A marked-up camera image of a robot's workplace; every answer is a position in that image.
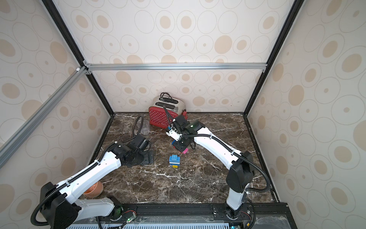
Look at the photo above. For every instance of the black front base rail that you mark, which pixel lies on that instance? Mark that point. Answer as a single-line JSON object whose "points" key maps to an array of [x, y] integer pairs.
{"points": [[171, 213]]}

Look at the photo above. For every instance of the clear plastic cup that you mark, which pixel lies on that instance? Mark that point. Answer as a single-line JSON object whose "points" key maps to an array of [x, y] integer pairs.
{"points": [[144, 127]]}

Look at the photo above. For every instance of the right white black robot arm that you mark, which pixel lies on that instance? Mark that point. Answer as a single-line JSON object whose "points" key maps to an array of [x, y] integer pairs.
{"points": [[240, 165]]}

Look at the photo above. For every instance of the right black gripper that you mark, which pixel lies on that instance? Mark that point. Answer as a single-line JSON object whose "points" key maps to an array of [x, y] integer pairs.
{"points": [[181, 142]]}

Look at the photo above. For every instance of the blue long lego brick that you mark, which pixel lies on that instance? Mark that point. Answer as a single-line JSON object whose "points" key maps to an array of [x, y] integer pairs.
{"points": [[171, 161]]}

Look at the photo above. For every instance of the horizontal aluminium rail back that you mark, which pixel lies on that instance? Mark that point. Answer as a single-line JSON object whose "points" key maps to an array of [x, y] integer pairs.
{"points": [[179, 66]]}

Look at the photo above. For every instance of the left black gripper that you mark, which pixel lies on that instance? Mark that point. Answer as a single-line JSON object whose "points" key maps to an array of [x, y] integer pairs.
{"points": [[148, 158]]}

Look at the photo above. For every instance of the red polka dot toaster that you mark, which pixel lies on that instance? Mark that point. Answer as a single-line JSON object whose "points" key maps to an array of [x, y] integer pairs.
{"points": [[163, 113]]}

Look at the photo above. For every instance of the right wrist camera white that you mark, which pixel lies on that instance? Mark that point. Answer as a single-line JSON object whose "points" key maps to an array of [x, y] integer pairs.
{"points": [[173, 133]]}

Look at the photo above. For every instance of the diagonal aluminium rail left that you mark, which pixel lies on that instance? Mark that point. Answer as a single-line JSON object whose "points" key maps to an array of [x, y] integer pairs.
{"points": [[18, 138]]}

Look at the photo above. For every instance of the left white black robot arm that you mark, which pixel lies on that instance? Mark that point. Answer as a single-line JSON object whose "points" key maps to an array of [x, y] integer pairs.
{"points": [[73, 187]]}

